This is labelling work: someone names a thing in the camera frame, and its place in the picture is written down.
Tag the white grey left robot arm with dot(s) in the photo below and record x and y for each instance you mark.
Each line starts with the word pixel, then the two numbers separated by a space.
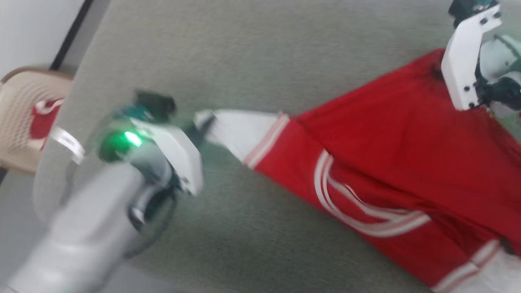
pixel 81 236

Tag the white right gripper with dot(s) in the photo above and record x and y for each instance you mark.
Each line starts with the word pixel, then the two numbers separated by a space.
pixel 464 61

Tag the red white garment in basket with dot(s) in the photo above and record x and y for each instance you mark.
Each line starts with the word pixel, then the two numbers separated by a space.
pixel 42 122

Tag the black vertical wall trim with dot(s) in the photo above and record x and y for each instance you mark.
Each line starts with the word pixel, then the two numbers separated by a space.
pixel 71 34

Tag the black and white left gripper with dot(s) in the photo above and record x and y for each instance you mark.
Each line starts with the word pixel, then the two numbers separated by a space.
pixel 175 154

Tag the grey fabric covered surface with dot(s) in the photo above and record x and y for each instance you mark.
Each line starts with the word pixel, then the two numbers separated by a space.
pixel 264 61

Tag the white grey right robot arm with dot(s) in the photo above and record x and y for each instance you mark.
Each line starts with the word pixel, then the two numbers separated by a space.
pixel 502 69

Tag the beige plastic laundry basket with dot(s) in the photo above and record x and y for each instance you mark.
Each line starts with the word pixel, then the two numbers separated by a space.
pixel 20 122

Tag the red garment with white stripes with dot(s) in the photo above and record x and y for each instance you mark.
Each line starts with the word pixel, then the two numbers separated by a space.
pixel 407 142

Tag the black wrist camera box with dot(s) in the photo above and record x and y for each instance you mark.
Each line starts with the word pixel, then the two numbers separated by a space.
pixel 468 8
pixel 156 103

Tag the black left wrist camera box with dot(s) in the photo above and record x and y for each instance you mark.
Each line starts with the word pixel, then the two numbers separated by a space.
pixel 156 103

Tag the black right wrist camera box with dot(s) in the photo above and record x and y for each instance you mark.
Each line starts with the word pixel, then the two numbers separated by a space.
pixel 468 8

